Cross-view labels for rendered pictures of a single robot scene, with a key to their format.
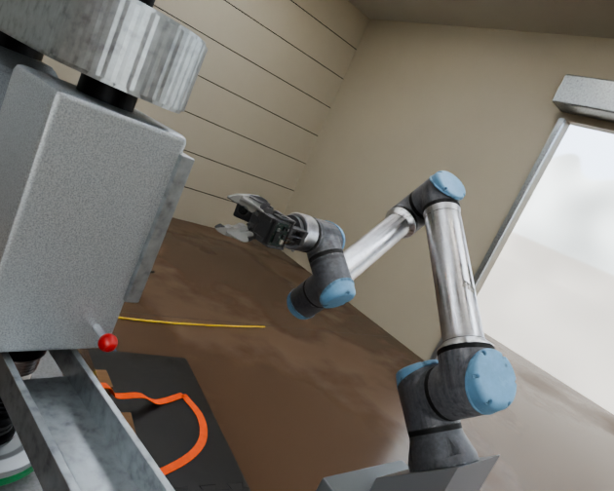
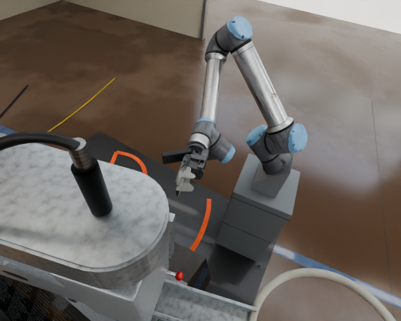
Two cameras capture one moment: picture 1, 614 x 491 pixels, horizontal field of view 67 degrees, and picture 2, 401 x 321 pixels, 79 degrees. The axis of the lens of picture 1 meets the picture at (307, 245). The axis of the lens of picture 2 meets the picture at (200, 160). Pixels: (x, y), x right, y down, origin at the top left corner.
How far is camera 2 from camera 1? 0.79 m
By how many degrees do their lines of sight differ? 45
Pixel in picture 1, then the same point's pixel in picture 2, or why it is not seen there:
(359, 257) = (214, 110)
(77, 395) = (178, 290)
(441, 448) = (278, 164)
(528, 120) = not seen: outside the picture
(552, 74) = not seen: outside the picture
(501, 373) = (301, 134)
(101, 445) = (209, 302)
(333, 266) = (222, 148)
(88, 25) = (123, 278)
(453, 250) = (260, 78)
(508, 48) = not seen: outside the picture
